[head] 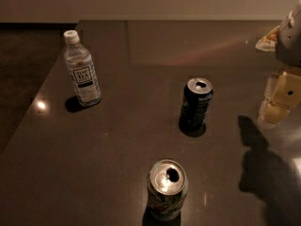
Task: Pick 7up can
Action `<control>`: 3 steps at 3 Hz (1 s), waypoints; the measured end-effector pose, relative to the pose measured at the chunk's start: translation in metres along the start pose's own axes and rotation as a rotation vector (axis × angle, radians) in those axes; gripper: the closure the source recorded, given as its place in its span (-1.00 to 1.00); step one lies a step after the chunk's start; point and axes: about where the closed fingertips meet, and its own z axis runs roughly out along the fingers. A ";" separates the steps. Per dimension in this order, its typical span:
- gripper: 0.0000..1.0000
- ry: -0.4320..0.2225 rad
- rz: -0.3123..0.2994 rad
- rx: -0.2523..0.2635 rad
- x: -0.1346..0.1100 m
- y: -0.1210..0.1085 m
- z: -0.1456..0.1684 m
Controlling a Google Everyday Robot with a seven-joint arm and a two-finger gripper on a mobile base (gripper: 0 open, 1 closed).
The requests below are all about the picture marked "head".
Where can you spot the green 7up can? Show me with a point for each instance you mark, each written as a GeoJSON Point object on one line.
{"type": "Point", "coordinates": [167, 186]}

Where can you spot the clear plastic tea bottle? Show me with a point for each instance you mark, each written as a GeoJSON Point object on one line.
{"type": "Point", "coordinates": [81, 68]}

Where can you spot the dark blue soda can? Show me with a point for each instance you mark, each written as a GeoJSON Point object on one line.
{"type": "Point", "coordinates": [197, 95]}

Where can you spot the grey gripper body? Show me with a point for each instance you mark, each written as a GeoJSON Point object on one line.
{"type": "Point", "coordinates": [290, 42]}

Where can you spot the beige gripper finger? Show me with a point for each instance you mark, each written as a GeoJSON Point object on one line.
{"type": "Point", "coordinates": [269, 41]}
{"type": "Point", "coordinates": [282, 94]}

